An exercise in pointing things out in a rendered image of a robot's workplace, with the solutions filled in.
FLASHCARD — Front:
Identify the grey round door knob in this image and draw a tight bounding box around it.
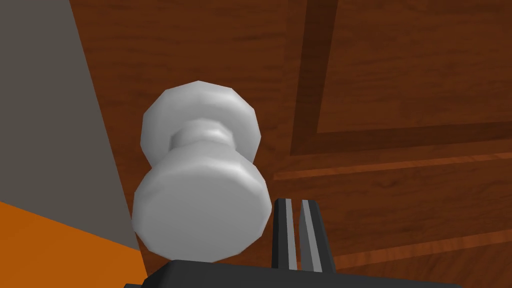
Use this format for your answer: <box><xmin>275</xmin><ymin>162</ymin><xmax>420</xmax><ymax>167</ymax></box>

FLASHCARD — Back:
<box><xmin>130</xmin><ymin>79</ymin><xmax>274</xmax><ymax>265</ymax></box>

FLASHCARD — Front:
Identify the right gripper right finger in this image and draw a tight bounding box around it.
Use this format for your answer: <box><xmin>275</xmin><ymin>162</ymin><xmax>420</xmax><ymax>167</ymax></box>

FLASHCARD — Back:
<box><xmin>298</xmin><ymin>199</ymin><xmax>337</xmax><ymax>275</ymax></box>

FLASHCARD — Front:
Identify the brown wooden door leaf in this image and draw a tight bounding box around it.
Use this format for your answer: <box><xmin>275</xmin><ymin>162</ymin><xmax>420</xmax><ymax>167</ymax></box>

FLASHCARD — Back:
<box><xmin>69</xmin><ymin>0</ymin><xmax>512</xmax><ymax>288</ymax></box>

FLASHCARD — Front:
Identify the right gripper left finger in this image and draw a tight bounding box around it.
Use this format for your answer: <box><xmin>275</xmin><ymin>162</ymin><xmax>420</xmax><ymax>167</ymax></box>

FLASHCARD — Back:
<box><xmin>271</xmin><ymin>197</ymin><xmax>299</xmax><ymax>271</ymax></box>

